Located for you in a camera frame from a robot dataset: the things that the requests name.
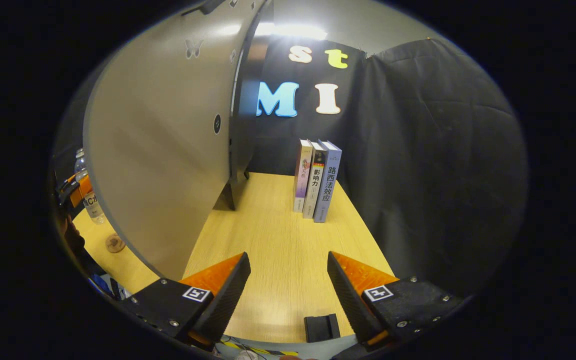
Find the ceiling light panel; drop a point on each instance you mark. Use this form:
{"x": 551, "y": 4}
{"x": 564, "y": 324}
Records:
{"x": 293, "y": 31}

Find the purple spine book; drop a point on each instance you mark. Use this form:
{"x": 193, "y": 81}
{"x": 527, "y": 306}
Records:
{"x": 302, "y": 175}

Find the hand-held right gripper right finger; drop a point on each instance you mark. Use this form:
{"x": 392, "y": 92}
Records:
{"x": 350, "y": 295}

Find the black backdrop cloth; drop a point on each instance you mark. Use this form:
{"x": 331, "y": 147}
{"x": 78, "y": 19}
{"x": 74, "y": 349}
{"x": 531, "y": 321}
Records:
{"x": 428, "y": 150}

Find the black and grey spine book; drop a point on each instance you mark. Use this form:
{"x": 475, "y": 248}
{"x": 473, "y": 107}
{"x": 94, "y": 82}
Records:
{"x": 314, "y": 185}

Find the yellow black striped tape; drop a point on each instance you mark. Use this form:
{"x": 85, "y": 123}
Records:
{"x": 263, "y": 348}

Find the clear plastic bottle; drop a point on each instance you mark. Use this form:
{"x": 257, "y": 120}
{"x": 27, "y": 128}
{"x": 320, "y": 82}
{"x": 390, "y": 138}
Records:
{"x": 93, "y": 205}

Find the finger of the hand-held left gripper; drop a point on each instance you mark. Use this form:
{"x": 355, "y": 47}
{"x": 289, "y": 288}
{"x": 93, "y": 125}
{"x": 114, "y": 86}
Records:
{"x": 82, "y": 187}

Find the grey cabinet door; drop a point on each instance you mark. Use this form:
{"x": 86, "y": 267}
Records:
{"x": 158, "y": 150}

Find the round wooden coaster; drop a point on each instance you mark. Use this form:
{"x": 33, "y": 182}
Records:
{"x": 115, "y": 243}

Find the black plastic block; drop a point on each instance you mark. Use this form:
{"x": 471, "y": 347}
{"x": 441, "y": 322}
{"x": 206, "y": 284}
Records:
{"x": 322, "y": 327}

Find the blue grey spine book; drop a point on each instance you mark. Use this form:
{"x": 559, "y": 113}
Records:
{"x": 328, "y": 185}

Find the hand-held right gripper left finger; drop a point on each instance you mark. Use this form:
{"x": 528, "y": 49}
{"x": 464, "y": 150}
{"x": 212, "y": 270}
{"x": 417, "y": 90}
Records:
{"x": 225, "y": 295}

